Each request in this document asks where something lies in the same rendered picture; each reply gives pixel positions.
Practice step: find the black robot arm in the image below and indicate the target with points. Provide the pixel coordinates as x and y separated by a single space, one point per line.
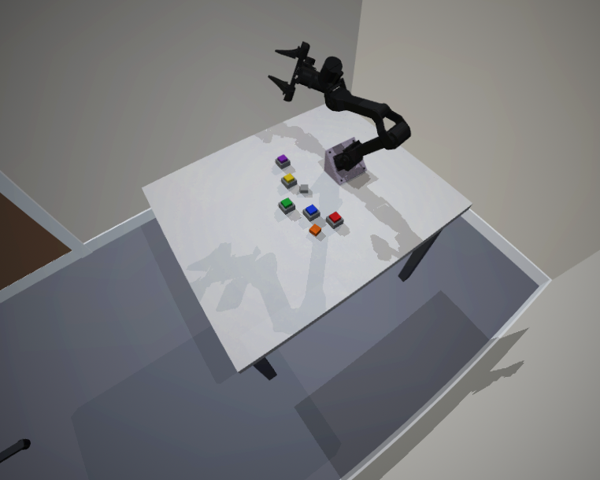
341 99

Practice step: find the yellow button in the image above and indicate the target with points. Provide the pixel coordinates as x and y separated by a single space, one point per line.
289 181

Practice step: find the green button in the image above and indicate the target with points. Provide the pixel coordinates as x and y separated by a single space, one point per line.
286 205

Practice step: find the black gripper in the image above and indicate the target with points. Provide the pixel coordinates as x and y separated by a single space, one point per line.
306 76

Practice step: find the red push button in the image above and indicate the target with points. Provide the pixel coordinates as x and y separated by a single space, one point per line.
334 220

